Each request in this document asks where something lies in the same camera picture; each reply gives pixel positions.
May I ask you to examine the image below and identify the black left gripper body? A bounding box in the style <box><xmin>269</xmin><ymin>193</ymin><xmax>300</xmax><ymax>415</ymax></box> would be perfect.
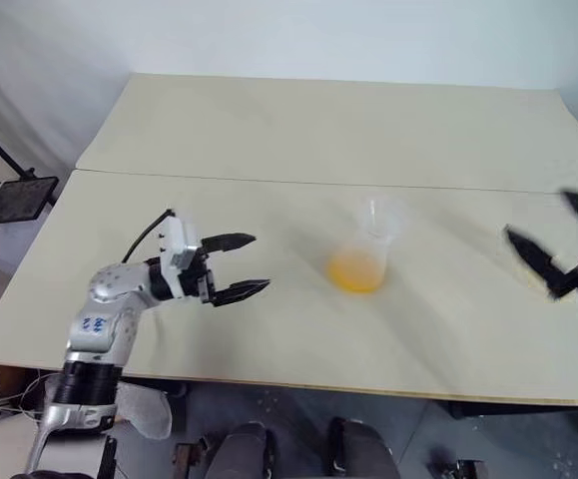
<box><xmin>178</xmin><ymin>246</ymin><xmax>219</xmax><ymax>305</ymax></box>

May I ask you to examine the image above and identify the small clear plastic flask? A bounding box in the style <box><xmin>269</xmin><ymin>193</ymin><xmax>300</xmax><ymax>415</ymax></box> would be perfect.
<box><xmin>323</xmin><ymin>195</ymin><xmax>408</xmax><ymax>295</ymax></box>

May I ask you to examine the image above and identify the dark grey rounded shape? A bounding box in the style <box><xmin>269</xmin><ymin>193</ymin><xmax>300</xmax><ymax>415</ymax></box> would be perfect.
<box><xmin>203</xmin><ymin>421</ymin><xmax>279</xmax><ymax>479</ymax></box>

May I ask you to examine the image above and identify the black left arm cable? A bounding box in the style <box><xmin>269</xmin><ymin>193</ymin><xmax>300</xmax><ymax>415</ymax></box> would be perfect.
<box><xmin>121</xmin><ymin>208</ymin><xmax>176</xmax><ymax>264</ymax></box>

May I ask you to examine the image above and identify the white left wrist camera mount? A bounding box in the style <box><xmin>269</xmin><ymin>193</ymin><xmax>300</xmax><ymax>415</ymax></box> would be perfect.
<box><xmin>157</xmin><ymin>215</ymin><xmax>206</xmax><ymax>300</ymax></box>

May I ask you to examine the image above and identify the white cloth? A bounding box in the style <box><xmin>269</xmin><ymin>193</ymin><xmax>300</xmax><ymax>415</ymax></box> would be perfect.
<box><xmin>116</xmin><ymin>381</ymin><xmax>174</xmax><ymax>441</ymax></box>

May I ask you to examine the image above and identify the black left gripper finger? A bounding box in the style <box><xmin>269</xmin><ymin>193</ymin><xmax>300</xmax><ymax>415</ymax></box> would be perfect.
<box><xmin>201</xmin><ymin>232</ymin><xmax>259</xmax><ymax>256</ymax></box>
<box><xmin>212</xmin><ymin>277</ymin><xmax>273</xmax><ymax>307</ymax></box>

